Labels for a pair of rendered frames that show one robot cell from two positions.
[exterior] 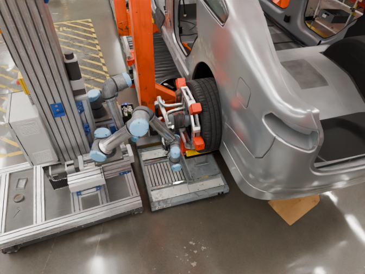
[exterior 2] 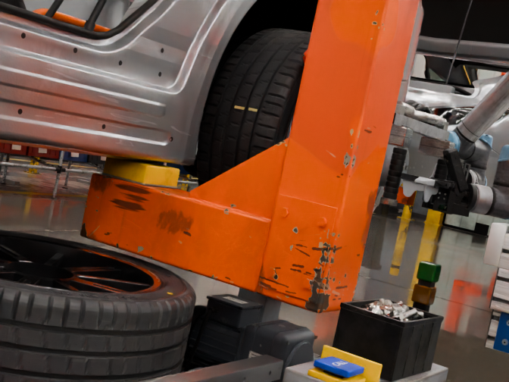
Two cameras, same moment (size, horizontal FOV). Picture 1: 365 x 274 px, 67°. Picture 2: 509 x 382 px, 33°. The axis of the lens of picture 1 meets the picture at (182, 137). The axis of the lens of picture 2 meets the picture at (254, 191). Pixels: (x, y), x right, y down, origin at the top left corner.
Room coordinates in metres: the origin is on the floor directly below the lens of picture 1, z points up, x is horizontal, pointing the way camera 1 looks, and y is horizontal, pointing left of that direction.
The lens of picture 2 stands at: (3.60, 1.68, 0.84)
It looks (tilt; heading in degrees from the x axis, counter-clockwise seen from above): 3 degrees down; 229
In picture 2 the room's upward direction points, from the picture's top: 12 degrees clockwise
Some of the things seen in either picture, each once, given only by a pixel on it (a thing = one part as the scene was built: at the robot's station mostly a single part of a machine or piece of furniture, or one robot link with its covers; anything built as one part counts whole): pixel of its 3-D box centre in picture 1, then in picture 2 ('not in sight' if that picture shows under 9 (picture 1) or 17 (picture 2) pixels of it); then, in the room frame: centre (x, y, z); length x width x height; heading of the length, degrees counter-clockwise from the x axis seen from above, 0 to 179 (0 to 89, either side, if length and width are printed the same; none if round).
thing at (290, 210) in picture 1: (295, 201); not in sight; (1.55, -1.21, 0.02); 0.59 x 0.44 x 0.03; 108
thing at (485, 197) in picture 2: not in sight; (476, 198); (1.70, 0.35, 0.81); 0.08 x 0.05 x 0.08; 63
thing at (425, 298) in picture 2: not in sight; (423, 294); (2.10, 0.55, 0.59); 0.04 x 0.04 x 0.04; 18
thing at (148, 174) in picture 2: not in sight; (142, 171); (2.45, -0.10, 0.71); 0.14 x 0.14 x 0.05; 18
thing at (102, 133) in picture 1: (102, 137); not in sight; (1.43, 0.60, 0.98); 0.13 x 0.12 x 0.14; 1
